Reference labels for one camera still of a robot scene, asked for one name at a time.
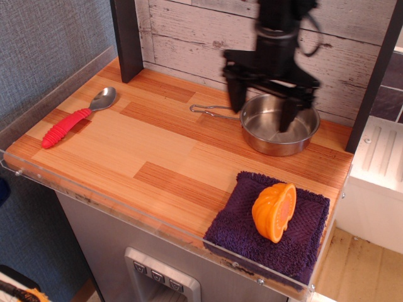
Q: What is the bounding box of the clear acrylic table guard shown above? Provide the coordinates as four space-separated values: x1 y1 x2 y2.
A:
1 48 352 301

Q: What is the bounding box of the orange plastic pumpkin half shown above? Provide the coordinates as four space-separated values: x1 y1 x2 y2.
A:
252 183 297 243

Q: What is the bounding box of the orange toy bottom left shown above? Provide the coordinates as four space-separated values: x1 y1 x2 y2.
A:
1 281 49 302

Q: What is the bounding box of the stainless steel pot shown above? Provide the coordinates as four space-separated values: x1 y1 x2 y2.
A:
190 93 321 157

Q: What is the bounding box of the dark left shelf post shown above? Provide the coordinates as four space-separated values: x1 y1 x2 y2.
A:
110 0 144 83

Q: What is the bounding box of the silver toy fridge cabinet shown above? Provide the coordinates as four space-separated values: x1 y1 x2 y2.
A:
55 191 290 302

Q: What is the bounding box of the white toy sink unit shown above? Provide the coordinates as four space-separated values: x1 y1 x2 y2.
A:
336 47 402 253

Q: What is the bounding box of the red handled metal spoon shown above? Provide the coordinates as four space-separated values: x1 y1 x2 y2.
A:
41 87 117 148

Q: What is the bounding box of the purple cloth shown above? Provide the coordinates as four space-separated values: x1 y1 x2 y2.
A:
204 172 330 284

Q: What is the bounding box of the dark right shelf post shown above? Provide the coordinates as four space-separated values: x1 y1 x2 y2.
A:
345 0 402 154

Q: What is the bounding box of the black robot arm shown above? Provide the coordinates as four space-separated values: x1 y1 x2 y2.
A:
223 1 320 132

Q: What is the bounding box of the dark shelf post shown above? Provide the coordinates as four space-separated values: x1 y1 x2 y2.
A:
345 0 402 154
110 0 144 83

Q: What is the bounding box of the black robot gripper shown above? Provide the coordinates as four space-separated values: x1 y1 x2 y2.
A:
223 30 320 132

